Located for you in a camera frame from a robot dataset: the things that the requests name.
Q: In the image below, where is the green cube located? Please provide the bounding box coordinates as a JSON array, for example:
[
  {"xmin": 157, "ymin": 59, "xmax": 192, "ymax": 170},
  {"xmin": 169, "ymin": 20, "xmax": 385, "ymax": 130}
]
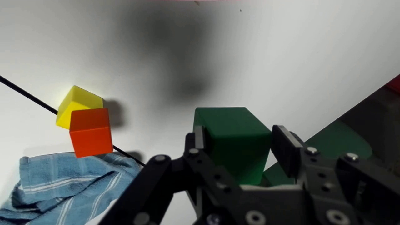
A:
[{"xmin": 193, "ymin": 106, "xmax": 273, "ymax": 186}]

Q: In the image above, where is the blue striped towel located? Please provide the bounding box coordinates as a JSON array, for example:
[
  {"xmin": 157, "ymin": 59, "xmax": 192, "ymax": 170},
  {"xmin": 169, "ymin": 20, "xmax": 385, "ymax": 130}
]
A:
[{"xmin": 0, "ymin": 150, "xmax": 145, "ymax": 225}]

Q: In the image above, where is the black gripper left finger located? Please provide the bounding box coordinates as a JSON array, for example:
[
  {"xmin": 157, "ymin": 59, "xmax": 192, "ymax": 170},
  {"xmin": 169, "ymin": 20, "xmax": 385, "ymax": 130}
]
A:
[{"xmin": 98, "ymin": 125, "xmax": 252, "ymax": 225}]

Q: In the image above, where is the red chair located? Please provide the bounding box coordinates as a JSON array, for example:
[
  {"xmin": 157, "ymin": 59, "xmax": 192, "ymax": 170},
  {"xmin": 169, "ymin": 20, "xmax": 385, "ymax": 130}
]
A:
[{"xmin": 388, "ymin": 74, "xmax": 400, "ymax": 95}]

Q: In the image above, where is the yellow cube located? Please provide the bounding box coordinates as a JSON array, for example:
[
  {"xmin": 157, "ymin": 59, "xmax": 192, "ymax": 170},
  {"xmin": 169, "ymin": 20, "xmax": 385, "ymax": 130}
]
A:
[{"xmin": 55, "ymin": 84, "xmax": 105, "ymax": 130}]

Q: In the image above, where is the orange cube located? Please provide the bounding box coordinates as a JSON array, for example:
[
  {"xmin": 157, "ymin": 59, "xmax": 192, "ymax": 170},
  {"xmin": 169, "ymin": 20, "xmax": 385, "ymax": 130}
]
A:
[{"xmin": 69, "ymin": 108, "xmax": 115, "ymax": 159}]

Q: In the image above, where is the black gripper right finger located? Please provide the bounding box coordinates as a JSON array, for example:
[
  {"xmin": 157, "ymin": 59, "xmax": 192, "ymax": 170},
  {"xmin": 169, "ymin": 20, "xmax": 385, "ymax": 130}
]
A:
[{"xmin": 270, "ymin": 124, "xmax": 400, "ymax": 225}]

